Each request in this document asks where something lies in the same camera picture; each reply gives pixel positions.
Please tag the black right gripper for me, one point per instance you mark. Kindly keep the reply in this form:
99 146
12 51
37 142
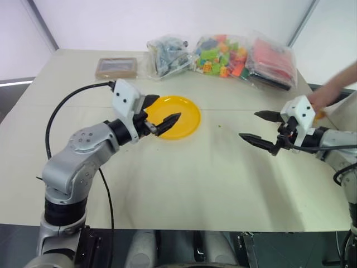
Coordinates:
285 136

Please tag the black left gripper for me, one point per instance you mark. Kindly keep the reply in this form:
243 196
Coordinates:
140 123

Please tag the small orange object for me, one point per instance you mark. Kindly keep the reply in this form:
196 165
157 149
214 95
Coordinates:
318 115

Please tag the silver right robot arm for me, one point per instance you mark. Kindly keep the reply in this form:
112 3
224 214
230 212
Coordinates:
337 139

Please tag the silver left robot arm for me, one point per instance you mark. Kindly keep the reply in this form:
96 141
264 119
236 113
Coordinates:
83 145

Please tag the person's bare forearm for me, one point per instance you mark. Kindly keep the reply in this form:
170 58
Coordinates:
344 76

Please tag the yellow plastic plate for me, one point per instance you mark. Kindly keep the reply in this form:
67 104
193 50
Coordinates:
185 111

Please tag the person's bare hand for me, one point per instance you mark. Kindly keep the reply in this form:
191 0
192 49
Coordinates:
323 96

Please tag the clear bag of grey parts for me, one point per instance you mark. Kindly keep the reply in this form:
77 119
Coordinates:
168 56

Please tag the brown framed flat box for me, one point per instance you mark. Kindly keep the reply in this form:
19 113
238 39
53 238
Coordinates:
117 68

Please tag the clear bag of red sheets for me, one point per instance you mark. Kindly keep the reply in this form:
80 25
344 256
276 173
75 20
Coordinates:
272 61

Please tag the clear bag of colourful blocks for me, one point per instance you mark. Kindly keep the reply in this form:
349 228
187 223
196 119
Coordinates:
220 56

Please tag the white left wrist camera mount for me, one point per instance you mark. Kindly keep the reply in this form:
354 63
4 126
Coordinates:
124 95

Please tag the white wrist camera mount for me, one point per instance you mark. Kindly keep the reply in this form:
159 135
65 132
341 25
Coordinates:
124 95
302 111

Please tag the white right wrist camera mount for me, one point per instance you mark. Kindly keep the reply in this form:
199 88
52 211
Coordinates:
302 111

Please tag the grey metal frame post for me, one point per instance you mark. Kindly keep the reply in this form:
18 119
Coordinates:
43 25
304 22

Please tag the black metal bracket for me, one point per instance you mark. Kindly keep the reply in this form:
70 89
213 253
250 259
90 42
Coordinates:
249 248

